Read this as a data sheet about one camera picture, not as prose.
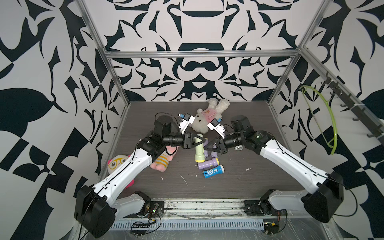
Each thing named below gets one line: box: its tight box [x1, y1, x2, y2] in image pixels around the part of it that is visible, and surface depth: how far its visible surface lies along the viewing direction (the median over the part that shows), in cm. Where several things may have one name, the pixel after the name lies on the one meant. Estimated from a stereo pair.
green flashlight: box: [194, 134, 206, 163], surface depth 67 cm
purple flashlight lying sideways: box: [198, 157, 220, 170], surface depth 88 cm
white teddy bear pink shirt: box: [189, 99, 230, 134], surface depth 105 cm
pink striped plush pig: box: [150, 145, 180, 172], surface depth 85 cm
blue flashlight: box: [203, 164, 225, 179], surface depth 85 cm
